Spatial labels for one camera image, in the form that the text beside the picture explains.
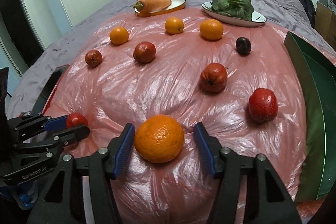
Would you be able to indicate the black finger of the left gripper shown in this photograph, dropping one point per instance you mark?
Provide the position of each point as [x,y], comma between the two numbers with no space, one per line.
[72,135]

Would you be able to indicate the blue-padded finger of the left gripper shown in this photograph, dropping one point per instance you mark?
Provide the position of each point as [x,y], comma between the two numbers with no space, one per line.
[55,124]

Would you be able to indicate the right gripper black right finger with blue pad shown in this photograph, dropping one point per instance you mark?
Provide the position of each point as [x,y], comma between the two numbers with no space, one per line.
[267,199]

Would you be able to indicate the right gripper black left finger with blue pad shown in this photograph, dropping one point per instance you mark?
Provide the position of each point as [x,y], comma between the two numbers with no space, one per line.
[62,198]

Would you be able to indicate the small red fruit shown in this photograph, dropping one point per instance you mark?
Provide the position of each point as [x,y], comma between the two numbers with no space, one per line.
[75,120]
[93,58]

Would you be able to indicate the large orange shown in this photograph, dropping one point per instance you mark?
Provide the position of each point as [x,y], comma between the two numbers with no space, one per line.
[159,139]

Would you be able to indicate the shiny red apple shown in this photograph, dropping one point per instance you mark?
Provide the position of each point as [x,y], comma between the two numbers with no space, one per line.
[263,105]

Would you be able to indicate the red apple with stem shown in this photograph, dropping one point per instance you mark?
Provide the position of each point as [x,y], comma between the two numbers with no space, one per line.
[214,78]

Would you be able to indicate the black smartphone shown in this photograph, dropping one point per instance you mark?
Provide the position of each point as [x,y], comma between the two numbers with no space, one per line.
[48,89]

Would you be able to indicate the orange left back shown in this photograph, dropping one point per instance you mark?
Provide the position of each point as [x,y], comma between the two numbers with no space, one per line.
[119,36]

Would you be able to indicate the red pomegranate-like fruit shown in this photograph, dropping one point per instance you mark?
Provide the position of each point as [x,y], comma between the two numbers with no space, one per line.
[144,52]

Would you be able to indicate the pink plastic sheet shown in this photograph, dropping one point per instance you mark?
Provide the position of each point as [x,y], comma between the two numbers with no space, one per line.
[120,90]

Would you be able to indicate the green tray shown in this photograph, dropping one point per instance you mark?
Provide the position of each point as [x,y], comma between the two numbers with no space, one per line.
[316,74]

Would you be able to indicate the carrot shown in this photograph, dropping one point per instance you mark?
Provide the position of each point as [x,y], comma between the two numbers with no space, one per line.
[148,6]

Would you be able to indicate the orange middle back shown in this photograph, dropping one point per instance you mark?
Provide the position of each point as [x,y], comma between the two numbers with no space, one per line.
[174,26]

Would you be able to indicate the dark plum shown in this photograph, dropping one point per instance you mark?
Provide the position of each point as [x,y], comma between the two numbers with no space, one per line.
[243,46]

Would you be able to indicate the round orange-rimmed plate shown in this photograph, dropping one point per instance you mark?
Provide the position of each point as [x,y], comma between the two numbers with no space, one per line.
[175,6]

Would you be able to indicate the orange right back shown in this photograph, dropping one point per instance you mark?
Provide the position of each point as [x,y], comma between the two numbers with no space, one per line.
[211,29]

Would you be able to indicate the white oval plate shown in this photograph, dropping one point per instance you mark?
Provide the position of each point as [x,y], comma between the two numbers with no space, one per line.
[257,18]

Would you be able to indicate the grey bed cover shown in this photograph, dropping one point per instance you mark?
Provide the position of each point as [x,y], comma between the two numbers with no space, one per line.
[286,13]

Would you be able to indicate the black bag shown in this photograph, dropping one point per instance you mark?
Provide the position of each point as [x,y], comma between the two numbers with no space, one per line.
[310,11]

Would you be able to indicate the green leafy vegetable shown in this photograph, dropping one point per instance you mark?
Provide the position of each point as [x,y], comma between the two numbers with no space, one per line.
[241,9]

